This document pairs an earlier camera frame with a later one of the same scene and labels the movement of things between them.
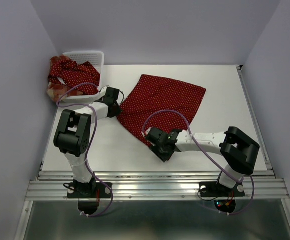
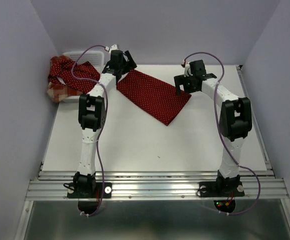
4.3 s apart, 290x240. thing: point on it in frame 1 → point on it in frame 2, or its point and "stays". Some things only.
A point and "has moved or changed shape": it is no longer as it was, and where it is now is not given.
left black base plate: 95,190 stays
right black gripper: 163,156 → 179,80
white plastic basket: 96,58 stays
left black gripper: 116,112 → 130,64
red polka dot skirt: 65,71 stays
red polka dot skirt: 156,104 has moved or changed shape
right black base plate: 210,189 stays
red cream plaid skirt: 55,90 stays
